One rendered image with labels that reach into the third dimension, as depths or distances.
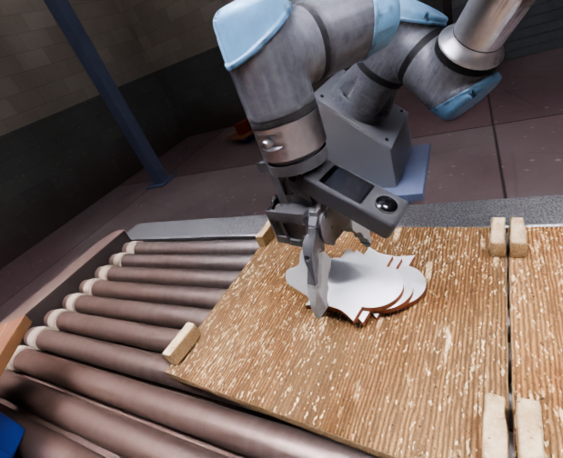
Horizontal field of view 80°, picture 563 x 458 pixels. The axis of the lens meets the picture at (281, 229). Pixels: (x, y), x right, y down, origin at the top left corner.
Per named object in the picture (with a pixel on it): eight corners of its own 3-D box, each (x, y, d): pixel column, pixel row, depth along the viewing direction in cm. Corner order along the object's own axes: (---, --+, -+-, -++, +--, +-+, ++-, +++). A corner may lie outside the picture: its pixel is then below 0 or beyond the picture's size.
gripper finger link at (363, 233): (346, 224, 55) (316, 205, 48) (379, 228, 51) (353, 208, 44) (341, 243, 55) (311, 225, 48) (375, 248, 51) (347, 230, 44)
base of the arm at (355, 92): (336, 76, 86) (356, 38, 78) (387, 104, 87) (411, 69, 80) (326, 104, 76) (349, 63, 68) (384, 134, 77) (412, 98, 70)
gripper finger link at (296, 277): (291, 308, 46) (296, 242, 46) (327, 320, 43) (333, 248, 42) (276, 313, 44) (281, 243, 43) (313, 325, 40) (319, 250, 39)
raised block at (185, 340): (195, 332, 53) (186, 320, 51) (203, 334, 52) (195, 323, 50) (169, 364, 49) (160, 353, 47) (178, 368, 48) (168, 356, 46)
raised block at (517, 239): (508, 231, 48) (508, 214, 47) (524, 231, 47) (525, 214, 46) (509, 258, 44) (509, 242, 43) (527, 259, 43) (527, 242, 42)
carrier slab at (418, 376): (276, 232, 72) (274, 226, 71) (506, 234, 50) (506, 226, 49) (169, 378, 49) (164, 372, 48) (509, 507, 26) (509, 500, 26)
